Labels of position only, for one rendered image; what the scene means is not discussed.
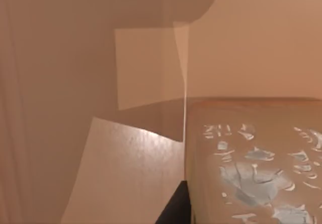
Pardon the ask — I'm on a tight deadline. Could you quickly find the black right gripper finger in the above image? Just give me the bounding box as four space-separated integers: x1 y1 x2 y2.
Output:
154 180 193 224

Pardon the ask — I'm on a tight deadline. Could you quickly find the wooden cupboard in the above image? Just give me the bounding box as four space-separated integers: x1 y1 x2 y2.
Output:
0 0 322 224

